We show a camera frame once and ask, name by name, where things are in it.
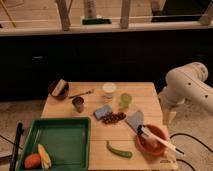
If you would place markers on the green pepper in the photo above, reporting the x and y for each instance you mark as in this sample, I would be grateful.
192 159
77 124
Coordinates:
121 153

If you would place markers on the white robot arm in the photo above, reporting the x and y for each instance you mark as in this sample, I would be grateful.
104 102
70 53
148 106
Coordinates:
185 82

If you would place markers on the white cup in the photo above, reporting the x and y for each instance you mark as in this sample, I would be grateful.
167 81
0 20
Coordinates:
109 89

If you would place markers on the green plastic cup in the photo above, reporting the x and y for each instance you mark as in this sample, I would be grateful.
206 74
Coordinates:
125 100

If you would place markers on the metal cup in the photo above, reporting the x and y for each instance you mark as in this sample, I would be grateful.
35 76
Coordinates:
78 103

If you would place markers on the blue sponge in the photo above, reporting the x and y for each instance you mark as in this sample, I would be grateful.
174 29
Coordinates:
100 112

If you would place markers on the bunch of brown grapes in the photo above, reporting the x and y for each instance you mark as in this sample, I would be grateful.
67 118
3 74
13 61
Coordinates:
112 118

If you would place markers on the dark brown bowl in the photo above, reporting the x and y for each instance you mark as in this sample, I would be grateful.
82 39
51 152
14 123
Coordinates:
63 95

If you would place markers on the grey cloth piece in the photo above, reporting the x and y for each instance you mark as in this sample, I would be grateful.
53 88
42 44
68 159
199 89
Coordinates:
135 120

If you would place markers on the bread slice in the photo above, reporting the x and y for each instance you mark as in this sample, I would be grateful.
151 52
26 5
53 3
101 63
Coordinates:
58 90

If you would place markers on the green brush block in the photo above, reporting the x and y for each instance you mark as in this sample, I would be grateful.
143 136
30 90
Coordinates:
96 21

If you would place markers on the green plastic tray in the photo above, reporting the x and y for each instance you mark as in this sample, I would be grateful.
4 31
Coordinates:
66 140

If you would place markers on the red bowl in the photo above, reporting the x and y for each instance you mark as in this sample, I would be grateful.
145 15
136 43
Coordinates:
150 145

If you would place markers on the black pole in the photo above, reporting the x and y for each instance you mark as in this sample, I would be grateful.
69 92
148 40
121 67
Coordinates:
16 146

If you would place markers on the orange fruit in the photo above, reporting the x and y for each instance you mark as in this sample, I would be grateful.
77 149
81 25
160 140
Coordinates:
32 161

